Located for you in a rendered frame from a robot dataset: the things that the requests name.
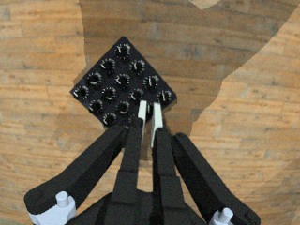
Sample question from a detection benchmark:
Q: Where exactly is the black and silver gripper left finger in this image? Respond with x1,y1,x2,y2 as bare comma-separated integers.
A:
23,100,146,225

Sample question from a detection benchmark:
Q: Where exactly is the black knob box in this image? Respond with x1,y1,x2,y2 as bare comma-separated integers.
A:
69,37,177,128

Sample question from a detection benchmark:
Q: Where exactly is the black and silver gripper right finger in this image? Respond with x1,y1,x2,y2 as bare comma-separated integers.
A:
151,102,261,225

